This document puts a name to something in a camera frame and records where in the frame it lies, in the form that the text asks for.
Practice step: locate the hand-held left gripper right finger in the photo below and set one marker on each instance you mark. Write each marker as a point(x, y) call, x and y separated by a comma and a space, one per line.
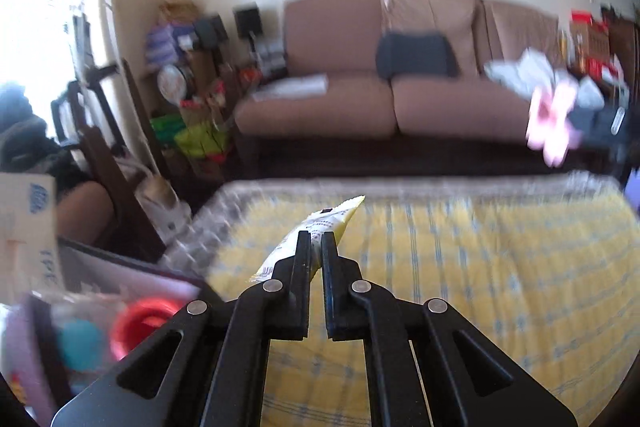
point(330, 287)

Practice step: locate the dark wooden chair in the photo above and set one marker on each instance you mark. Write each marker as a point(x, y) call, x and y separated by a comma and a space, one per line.
point(107, 177)

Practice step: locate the brown sofa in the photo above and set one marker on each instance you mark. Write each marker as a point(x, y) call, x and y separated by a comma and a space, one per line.
point(325, 107)

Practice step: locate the red boxes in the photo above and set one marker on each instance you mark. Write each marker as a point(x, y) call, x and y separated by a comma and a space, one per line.
point(582, 19)

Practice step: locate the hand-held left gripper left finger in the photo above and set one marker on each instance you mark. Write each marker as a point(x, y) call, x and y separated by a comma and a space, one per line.
point(302, 267)

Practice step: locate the black cushion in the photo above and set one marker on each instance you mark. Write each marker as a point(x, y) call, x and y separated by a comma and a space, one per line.
point(415, 54)

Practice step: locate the purple packs stack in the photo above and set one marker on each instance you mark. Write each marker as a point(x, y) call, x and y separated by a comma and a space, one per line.
point(162, 42)

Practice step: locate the pink plastic item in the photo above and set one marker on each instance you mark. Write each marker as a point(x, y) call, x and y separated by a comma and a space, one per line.
point(555, 127)

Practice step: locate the green bag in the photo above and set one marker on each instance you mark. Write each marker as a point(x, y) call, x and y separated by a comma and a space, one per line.
point(200, 142)

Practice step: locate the round tin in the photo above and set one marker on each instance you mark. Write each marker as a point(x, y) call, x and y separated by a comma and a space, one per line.
point(172, 82)

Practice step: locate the white clothes pile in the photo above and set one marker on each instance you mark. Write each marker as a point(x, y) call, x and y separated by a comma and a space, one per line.
point(520, 72)

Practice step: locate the blue round item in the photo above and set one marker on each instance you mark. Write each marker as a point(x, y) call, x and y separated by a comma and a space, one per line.
point(80, 344)

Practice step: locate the white plastic bag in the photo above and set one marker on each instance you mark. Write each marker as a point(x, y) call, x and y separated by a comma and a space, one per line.
point(165, 212)

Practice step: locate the white and yellow sauce packet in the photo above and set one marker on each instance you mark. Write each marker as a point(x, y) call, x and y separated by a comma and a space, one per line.
point(327, 219)

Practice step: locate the black speaker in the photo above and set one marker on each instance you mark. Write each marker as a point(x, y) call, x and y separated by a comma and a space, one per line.
point(247, 21)

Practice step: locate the black storage box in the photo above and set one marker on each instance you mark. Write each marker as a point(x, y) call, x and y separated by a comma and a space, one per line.
point(130, 277)

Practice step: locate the white and blue cardboard box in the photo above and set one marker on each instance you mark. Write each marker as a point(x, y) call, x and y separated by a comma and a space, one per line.
point(25, 232)

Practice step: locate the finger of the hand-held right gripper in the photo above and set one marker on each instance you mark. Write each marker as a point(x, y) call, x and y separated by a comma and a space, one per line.
point(585, 127)

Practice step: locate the red plastic cup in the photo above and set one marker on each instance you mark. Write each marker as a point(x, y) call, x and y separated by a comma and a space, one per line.
point(130, 327)

